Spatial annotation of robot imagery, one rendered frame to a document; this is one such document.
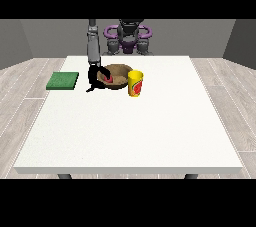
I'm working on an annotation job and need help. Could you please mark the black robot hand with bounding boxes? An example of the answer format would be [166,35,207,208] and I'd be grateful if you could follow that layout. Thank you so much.
[85,64,113,93]

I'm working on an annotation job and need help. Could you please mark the brown wooden bowl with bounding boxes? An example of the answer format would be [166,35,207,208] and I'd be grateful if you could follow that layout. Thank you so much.
[96,63,135,91]

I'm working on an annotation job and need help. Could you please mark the green square pad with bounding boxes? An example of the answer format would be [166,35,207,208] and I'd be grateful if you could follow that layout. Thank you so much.
[45,71,80,91]

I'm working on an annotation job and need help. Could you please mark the yellow cup with melon print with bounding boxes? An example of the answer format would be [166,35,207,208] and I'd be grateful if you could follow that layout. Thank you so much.
[127,69,145,98]

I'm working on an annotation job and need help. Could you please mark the grey robot trunk purple rings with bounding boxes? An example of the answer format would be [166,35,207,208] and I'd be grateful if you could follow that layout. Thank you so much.
[101,19,155,57]

